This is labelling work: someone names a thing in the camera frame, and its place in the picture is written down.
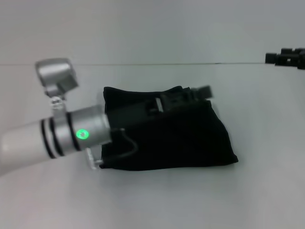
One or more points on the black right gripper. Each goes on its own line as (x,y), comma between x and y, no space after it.
(301,59)

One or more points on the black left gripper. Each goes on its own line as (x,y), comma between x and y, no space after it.
(133,117)

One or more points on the black shirt with FREE print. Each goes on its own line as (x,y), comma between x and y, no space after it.
(190,138)

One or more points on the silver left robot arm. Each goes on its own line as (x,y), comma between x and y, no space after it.
(62,128)

